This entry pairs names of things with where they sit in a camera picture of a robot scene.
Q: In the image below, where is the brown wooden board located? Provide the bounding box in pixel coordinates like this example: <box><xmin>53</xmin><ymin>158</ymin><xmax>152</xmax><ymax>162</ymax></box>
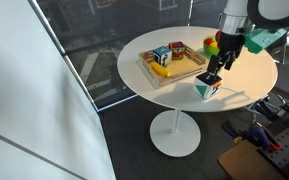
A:
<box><xmin>217</xmin><ymin>139</ymin><xmax>287</xmax><ymax>180</ymax></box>

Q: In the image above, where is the red and green plush cube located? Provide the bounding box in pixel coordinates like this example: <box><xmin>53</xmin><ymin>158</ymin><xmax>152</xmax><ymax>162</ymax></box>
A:
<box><xmin>168</xmin><ymin>41</ymin><xmax>186</xmax><ymax>61</ymax></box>

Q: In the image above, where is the yellow toy banana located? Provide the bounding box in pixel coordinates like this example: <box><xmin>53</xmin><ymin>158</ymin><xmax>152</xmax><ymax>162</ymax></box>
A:
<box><xmin>149</xmin><ymin>61</ymin><xmax>172</xmax><ymax>78</ymax></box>

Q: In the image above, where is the blue and white plush cube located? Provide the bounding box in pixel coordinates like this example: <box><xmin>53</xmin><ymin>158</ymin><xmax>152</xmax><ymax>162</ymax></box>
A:
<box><xmin>152</xmin><ymin>45</ymin><xmax>173</xmax><ymax>68</ymax></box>

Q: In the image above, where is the wooden tray box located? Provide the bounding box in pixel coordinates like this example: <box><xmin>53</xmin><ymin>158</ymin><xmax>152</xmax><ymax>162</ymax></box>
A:
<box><xmin>138</xmin><ymin>44</ymin><xmax>209</xmax><ymax>89</ymax></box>

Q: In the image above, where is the plush cube with letter A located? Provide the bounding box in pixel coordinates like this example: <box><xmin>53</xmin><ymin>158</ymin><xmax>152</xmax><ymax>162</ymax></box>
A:
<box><xmin>192</xmin><ymin>71</ymin><xmax>223</xmax><ymax>100</ymax></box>

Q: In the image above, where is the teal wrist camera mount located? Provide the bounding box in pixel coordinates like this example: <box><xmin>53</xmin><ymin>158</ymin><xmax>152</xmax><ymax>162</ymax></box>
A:
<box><xmin>243</xmin><ymin>28</ymin><xmax>288</xmax><ymax>55</ymax></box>

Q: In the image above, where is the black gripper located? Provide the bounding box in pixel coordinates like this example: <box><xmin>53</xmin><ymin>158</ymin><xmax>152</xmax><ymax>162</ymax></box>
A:
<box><xmin>206</xmin><ymin>32</ymin><xmax>246</xmax><ymax>77</ymax></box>

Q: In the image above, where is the green bowl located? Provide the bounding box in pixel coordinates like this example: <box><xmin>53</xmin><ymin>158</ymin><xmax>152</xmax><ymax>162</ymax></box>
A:
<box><xmin>202</xmin><ymin>35</ymin><xmax>222</xmax><ymax>57</ymax></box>

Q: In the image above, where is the white table pedestal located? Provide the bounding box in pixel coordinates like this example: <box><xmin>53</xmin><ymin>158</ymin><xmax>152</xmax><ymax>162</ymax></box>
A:
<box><xmin>149</xmin><ymin>108</ymin><xmax>202</xmax><ymax>158</ymax></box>

